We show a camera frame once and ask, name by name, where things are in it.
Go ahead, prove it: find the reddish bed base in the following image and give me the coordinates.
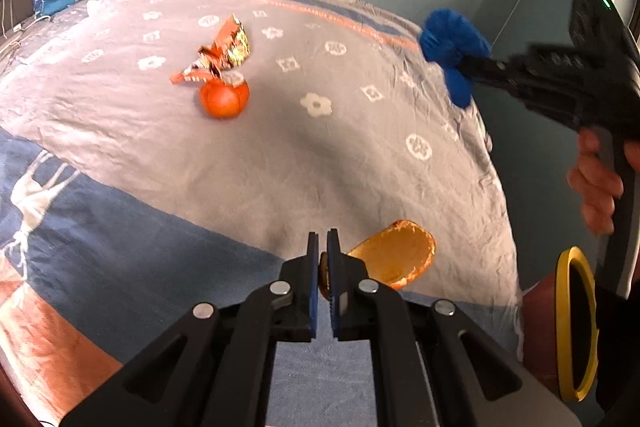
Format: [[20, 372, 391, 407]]
[[520, 279, 569, 384]]

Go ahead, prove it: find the small crumpled orange wrapper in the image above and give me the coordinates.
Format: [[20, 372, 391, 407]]
[[170, 63, 217, 86]]

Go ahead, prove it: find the orange tangerine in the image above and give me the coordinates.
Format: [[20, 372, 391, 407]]
[[199, 74, 251, 120]]

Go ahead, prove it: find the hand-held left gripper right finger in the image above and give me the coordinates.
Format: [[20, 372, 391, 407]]
[[326, 228, 551, 427]]

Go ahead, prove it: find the grey flower printed bed sheet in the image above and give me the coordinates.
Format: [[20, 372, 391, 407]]
[[0, 0, 524, 426]]

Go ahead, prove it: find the white charging cable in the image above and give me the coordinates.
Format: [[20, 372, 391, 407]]
[[0, 0, 51, 46]]

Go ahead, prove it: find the blue plastic bag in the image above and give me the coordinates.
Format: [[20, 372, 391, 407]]
[[419, 8, 493, 109]]

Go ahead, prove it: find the orange printed snack bag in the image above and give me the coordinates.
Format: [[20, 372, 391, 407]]
[[200, 14, 251, 74]]

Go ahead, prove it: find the yellow ring object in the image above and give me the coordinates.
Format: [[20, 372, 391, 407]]
[[555, 247, 601, 403]]

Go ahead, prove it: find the person's right hand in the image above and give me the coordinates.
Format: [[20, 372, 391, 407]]
[[567, 127, 626, 237]]

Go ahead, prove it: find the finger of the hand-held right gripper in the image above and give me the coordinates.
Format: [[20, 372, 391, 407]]
[[457, 51, 534, 98]]

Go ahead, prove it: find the orange brown fruit peel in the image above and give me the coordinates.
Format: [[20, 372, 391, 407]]
[[319, 219, 437, 301]]

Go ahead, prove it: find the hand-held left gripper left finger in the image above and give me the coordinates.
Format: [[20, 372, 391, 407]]
[[59, 231, 321, 427]]

